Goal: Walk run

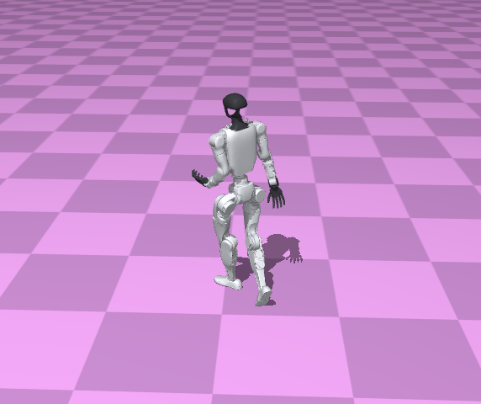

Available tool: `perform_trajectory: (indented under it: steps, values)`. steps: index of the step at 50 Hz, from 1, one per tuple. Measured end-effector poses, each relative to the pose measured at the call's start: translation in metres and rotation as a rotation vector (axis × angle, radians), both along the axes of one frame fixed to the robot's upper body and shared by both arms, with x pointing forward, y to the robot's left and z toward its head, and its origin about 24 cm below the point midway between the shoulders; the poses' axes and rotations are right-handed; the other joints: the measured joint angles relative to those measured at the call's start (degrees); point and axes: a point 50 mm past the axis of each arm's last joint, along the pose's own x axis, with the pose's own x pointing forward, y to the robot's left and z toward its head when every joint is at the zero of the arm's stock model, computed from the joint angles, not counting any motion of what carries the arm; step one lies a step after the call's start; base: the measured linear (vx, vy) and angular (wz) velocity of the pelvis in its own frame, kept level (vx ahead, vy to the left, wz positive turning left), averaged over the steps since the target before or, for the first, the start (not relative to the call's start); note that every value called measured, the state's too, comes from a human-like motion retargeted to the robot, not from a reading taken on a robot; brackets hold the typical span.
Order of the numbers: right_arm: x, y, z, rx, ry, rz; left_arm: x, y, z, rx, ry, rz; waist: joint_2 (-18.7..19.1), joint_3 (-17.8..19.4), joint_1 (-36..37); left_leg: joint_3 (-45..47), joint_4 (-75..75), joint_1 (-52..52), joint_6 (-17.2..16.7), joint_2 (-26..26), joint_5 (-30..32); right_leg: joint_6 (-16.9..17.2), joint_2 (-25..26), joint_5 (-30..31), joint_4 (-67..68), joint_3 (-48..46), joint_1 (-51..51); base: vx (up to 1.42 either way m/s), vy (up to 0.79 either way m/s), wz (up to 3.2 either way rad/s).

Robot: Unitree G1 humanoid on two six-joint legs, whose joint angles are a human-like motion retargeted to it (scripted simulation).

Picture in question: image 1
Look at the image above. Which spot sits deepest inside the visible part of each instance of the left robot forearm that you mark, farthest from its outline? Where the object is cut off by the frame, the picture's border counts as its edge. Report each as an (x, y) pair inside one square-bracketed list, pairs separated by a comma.
[(215, 179)]

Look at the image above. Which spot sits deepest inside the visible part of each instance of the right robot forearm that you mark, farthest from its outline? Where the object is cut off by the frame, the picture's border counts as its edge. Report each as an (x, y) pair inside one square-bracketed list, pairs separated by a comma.
[(269, 169)]

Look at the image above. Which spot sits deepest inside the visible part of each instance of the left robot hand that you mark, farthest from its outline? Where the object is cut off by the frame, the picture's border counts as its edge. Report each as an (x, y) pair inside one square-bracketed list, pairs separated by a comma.
[(200, 179)]

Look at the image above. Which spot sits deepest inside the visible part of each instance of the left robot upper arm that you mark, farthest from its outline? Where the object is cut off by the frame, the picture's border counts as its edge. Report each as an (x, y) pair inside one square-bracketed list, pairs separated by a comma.
[(217, 142)]

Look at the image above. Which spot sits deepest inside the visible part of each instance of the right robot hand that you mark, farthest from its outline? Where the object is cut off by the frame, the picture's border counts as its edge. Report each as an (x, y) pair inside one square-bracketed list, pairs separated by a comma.
[(275, 192)]

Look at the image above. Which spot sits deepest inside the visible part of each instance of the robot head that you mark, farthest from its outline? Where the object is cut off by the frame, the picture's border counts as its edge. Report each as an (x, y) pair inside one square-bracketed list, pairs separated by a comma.
[(235, 101)]

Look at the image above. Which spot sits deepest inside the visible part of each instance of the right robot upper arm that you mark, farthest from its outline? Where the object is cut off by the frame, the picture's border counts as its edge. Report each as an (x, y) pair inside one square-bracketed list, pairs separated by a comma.
[(261, 140)]

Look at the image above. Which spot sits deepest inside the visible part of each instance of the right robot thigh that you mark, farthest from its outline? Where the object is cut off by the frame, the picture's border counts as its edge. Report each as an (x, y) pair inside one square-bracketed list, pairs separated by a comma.
[(252, 210)]

